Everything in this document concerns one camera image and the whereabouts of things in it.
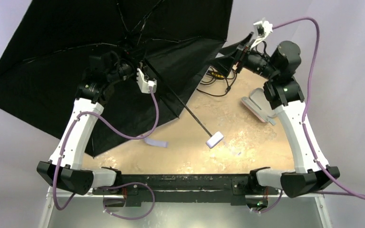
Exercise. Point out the lavender folding umbrella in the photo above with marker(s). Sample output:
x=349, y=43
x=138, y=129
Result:
x=68, y=49

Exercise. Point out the pink umbrella case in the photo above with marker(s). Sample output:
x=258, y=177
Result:
x=257, y=103

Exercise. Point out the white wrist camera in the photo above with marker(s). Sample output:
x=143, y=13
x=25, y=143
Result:
x=262, y=29
x=145, y=84

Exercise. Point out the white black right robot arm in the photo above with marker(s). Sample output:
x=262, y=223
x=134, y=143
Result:
x=312, y=172

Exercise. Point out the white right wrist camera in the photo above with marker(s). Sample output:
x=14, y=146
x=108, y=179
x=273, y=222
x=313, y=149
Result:
x=262, y=29

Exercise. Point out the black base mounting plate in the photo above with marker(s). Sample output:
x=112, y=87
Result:
x=235, y=189

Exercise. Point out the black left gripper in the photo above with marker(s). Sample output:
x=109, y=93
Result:
x=131, y=67

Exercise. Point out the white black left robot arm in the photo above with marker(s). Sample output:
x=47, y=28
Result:
x=63, y=168

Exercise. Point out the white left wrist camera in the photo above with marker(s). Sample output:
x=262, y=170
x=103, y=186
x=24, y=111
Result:
x=145, y=84

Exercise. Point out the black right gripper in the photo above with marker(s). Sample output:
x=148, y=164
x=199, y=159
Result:
x=240, y=58

